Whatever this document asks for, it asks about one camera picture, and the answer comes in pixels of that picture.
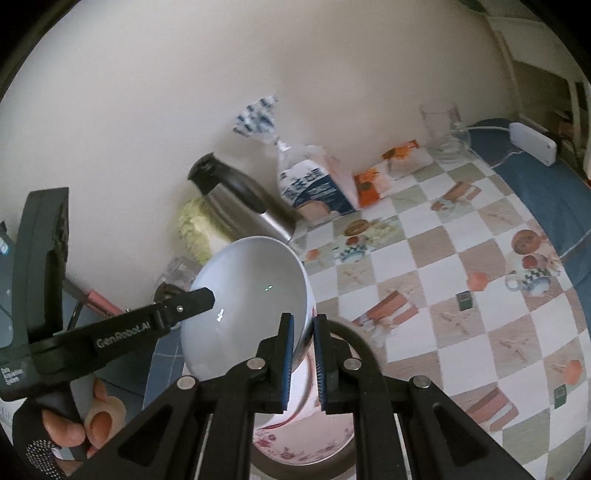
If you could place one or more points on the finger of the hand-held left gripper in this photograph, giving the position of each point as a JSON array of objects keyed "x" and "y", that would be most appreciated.
[{"x": 194, "y": 304}]

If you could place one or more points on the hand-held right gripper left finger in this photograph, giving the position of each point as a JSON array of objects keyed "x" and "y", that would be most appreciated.
[{"x": 286, "y": 364}]

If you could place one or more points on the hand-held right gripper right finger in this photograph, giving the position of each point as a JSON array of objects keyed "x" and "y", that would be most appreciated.
[{"x": 323, "y": 364}]

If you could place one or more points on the large red floral bowl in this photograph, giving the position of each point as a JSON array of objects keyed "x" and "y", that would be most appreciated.
[{"x": 302, "y": 397}]

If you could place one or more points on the small white patterned bowl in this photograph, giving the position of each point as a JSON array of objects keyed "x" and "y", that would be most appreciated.
[{"x": 249, "y": 295}]

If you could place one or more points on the round pink floral plate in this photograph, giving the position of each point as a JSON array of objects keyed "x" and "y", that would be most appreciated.
[{"x": 304, "y": 446}]

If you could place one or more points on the person's left hand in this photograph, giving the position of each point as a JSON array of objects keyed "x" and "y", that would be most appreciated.
[{"x": 62, "y": 429}]

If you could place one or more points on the clear glass cup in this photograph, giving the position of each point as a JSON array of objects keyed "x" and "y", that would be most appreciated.
[{"x": 178, "y": 272}]

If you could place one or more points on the pink roll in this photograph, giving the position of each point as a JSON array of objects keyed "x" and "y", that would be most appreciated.
[{"x": 106, "y": 302}]

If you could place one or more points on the napa cabbage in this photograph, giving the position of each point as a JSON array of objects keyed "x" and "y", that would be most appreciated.
[{"x": 198, "y": 230}]

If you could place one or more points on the stainless steel thermos jug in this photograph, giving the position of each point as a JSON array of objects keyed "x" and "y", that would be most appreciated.
[{"x": 249, "y": 203}]

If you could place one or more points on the sliced bread bag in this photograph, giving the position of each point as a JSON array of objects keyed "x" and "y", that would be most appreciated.
[{"x": 314, "y": 189}]

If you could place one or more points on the white orange snack packet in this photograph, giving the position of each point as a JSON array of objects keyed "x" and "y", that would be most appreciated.
[{"x": 408, "y": 159}]

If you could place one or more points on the clear glass mug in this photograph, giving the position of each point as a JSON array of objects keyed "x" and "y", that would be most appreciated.
[{"x": 443, "y": 131}]

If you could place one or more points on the white chair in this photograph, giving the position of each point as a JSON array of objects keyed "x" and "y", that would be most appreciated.
[{"x": 540, "y": 55}]

